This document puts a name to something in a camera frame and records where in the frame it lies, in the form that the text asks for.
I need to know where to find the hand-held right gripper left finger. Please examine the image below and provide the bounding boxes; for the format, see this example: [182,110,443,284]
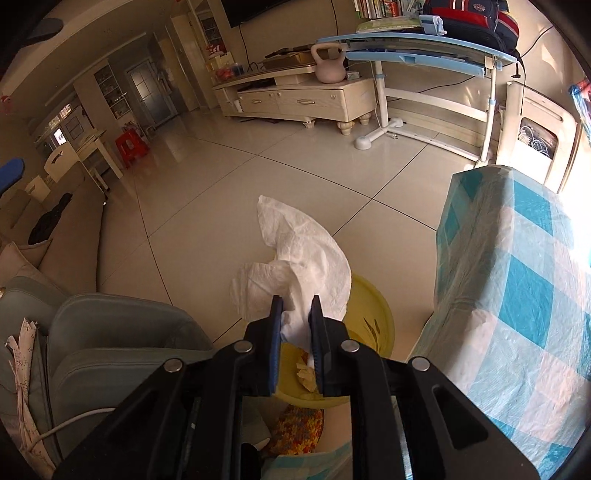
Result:
[53,295,284,480]

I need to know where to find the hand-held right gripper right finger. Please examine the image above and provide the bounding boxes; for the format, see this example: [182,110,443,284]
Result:
[308,295,541,480]

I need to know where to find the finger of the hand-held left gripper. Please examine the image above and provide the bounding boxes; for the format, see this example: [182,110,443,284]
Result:
[0,158,25,197]

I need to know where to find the yellow plastic basin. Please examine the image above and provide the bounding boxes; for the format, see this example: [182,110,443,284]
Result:
[274,274,396,407]

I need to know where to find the long white tissue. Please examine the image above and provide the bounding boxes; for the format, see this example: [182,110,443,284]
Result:
[231,195,354,365]

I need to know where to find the black cloth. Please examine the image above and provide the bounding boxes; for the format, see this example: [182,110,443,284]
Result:
[28,194,74,245]

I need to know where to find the white dining table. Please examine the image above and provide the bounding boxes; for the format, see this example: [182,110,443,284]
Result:
[60,129,125,192]

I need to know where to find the colourful crocheted mat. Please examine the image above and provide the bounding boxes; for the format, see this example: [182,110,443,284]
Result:
[268,406,325,455]

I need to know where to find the beige sofa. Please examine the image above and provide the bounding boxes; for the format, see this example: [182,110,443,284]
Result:
[0,185,112,296]

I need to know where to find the red plastic stool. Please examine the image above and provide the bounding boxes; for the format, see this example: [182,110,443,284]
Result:
[115,129,149,168]

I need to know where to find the white display shelf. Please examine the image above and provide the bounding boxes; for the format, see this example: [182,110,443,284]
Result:
[95,65,130,118]

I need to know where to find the grey-green armchair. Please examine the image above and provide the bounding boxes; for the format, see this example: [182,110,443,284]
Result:
[0,277,213,467]

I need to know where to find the grey glass door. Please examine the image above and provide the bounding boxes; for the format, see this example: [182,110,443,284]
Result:
[126,59,178,130]

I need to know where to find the blue checked tablecloth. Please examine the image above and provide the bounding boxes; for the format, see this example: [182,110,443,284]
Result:
[265,164,591,480]

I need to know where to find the floral cloth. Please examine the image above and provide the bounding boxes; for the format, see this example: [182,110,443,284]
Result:
[4,318,47,476]

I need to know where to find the cream television cabinet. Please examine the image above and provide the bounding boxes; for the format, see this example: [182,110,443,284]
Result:
[212,65,377,136]

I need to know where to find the white box red decoration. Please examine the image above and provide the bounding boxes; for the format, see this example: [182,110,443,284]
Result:
[205,44,234,70]

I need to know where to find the pink kettlebell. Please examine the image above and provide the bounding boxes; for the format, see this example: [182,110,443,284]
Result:
[310,43,348,84]

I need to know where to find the flat cardboard box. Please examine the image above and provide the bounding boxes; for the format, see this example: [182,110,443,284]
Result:
[263,51,317,71]

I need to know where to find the white air purifier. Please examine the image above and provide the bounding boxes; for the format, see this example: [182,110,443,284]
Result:
[496,80,583,195]

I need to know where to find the blue white study desk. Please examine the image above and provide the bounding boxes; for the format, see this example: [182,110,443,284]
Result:
[329,32,518,162]

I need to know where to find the black flat television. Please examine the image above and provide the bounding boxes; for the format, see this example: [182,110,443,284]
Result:
[221,0,333,28]

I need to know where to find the green open booklet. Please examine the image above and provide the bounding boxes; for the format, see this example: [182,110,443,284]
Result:
[356,16,428,34]

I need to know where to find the blue pencil sharpener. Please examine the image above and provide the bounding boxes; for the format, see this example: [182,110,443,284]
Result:
[419,14,448,35]

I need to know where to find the row of books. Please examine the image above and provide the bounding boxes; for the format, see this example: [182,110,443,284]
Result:
[353,0,423,20]

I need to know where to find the navy red backpack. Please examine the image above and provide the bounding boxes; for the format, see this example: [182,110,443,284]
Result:
[421,0,522,52]

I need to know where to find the colourful printed bag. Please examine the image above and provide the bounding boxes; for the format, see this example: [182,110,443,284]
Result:
[570,80,591,148]

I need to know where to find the white cable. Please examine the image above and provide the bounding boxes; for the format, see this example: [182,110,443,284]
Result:
[18,406,116,462]

